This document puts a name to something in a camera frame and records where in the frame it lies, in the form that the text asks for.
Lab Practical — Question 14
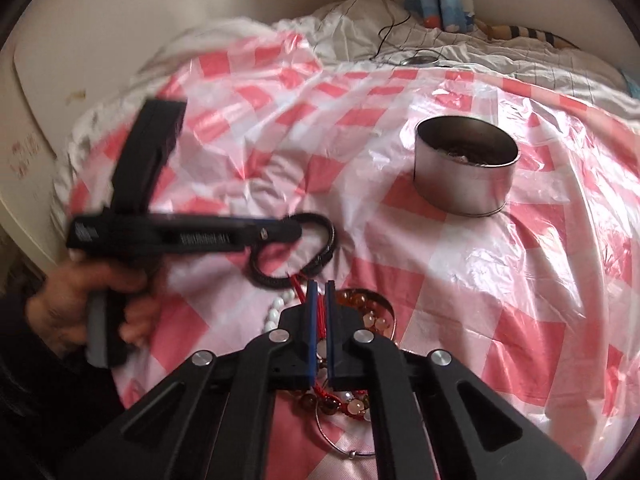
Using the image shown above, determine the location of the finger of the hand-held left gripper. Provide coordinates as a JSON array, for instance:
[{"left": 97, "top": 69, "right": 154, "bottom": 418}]
[{"left": 234, "top": 218, "right": 304, "bottom": 248}]

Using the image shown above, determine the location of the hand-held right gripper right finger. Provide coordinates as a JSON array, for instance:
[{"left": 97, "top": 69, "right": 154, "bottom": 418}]
[{"left": 325, "top": 280, "right": 588, "bottom": 480}]

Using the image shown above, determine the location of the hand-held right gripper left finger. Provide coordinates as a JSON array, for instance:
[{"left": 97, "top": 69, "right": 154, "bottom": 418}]
[{"left": 97, "top": 280, "right": 319, "bottom": 480}]

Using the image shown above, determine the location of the amber bead bracelet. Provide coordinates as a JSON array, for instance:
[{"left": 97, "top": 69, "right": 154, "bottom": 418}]
[{"left": 299, "top": 287, "right": 401, "bottom": 417}]

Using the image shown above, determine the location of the white bead bracelet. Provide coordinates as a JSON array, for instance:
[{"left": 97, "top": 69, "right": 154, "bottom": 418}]
[{"left": 261, "top": 295, "right": 302, "bottom": 334}]

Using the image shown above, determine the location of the red cord bracelet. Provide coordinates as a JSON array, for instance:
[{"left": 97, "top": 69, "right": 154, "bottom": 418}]
[{"left": 289, "top": 272, "right": 346, "bottom": 403}]

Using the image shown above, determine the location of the black braided bracelet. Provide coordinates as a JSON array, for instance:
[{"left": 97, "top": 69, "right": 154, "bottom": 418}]
[{"left": 248, "top": 212, "right": 336, "bottom": 290}]

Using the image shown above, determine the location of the silver bangle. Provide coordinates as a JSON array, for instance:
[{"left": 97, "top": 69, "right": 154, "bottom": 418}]
[{"left": 314, "top": 292, "right": 402, "bottom": 459}]

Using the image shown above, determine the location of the round metal tin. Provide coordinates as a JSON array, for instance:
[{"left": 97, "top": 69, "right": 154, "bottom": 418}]
[{"left": 413, "top": 116, "right": 521, "bottom": 219}]

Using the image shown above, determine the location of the person's left forearm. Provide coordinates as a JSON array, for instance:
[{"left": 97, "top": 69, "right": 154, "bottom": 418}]
[{"left": 0, "top": 290, "right": 126, "bottom": 480}]

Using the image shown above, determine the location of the person's left hand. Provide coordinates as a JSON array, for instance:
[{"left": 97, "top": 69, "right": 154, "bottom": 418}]
[{"left": 25, "top": 261, "right": 162, "bottom": 357}]

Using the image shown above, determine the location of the red white checkered plastic sheet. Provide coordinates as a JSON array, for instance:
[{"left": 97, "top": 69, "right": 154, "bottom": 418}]
[{"left": 67, "top": 30, "right": 640, "bottom": 480}]

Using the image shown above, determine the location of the cream furniture panel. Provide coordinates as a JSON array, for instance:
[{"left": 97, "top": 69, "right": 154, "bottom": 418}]
[{"left": 0, "top": 35, "right": 72, "bottom": 273}]

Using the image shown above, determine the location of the striped pillow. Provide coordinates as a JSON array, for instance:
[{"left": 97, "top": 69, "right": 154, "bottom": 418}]
[{"left": 475, "top": 16, "right": 582, "bottom": 52}]

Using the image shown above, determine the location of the blue plastic bag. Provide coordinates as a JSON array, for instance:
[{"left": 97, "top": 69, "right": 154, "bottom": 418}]
[{"left": 620, "top": 66, "right": 640, "bottom": 98}]

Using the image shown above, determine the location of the black cable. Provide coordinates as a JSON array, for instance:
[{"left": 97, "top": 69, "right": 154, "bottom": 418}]
[{"left": 369, "top": 0, "right": 447, "bottom": 67}]

